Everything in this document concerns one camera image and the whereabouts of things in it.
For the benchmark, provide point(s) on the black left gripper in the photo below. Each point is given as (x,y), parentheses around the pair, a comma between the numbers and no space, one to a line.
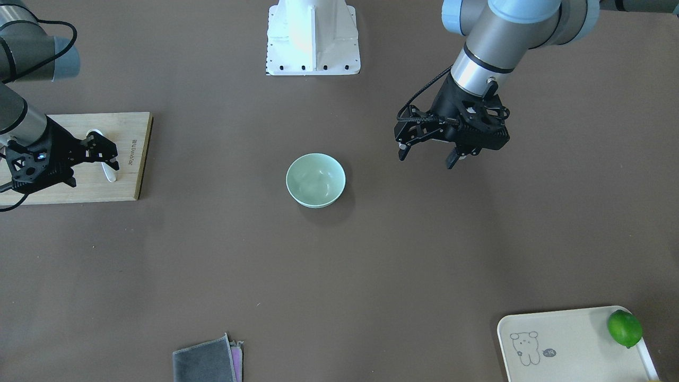
(443,106)

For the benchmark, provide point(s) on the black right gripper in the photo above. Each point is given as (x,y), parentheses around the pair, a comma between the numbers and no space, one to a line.
(59,147)

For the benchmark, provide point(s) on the light green bowl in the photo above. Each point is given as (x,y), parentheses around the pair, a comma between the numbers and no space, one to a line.
(315,180)

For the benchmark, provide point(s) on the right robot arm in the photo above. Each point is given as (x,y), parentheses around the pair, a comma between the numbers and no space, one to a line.
(29,53)

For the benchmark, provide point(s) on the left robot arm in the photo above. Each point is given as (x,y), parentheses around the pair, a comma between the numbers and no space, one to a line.
(499,33)

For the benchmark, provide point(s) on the white ceramic spoon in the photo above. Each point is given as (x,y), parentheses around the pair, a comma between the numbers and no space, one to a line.
(109,172)

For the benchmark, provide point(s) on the bamboo cutting board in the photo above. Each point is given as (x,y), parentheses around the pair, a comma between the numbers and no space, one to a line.
(130,131)

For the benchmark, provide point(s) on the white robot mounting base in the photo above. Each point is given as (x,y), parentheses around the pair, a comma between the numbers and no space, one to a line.
(312,38)

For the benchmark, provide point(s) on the grey folded cloth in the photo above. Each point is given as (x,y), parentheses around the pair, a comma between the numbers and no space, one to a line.
(216,360)

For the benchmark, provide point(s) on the beige rabbit tray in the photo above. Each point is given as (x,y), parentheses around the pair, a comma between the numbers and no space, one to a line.
(570,345)

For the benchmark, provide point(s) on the green lime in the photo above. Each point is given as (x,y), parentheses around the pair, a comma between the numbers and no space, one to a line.
(624,328)

